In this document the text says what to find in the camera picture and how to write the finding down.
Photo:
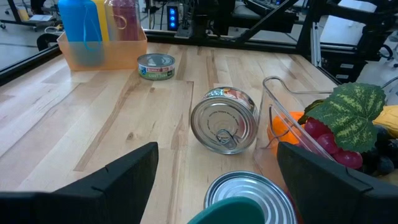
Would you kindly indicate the dark blue toy grapes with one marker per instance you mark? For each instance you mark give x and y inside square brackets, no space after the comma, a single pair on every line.
[384,155]

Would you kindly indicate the tall silver tin can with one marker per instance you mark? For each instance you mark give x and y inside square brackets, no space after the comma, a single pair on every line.
[224,121]

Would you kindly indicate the blue squeeze bottle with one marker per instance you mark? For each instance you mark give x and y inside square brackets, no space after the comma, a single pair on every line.
[79,21]

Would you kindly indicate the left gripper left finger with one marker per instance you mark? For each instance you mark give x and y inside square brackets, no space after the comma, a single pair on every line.
[109,202]

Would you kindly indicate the tin can red label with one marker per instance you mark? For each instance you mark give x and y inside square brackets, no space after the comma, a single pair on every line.
[264,196]

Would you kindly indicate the black device with blue LEDs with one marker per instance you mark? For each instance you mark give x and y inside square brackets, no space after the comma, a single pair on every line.
[173,18]

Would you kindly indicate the clear bottle with black cap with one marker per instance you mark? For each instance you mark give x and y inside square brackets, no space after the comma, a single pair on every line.
[109,18]

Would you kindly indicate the tin can green label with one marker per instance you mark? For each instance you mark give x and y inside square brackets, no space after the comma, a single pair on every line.
[155,67]

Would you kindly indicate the yellow toy banana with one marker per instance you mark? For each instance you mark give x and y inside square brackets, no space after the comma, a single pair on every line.
[388,119]

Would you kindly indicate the yellow squeeze bottle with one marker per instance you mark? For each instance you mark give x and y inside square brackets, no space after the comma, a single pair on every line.
[102,18]

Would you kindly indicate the black wheeled cart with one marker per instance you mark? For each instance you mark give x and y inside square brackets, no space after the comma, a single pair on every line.
[18,23]

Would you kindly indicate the clear plastic container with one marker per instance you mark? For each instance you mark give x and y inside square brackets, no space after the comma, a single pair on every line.
[269,124]

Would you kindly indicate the purple squeeze bottle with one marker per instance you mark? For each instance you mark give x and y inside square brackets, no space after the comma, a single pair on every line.
[129,28]

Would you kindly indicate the orange translucent plastic bin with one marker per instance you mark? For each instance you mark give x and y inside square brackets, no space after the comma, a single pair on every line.
[124,56]

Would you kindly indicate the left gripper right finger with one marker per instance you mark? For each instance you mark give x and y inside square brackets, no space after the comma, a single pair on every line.
[326,199]

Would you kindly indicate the orange toy fruit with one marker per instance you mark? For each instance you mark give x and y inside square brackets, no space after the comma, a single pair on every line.
[286,130]

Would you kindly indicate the white panel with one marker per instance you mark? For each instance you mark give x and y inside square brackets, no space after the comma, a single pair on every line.
[342,28]

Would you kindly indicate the black equipment cart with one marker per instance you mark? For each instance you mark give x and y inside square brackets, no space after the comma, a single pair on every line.
[342,65]

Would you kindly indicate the green plastic bin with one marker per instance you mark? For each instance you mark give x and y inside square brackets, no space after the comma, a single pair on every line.
[230,213]

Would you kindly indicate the red grapes with green leaf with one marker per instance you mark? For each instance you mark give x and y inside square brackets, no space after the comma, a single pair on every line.
[351,115]

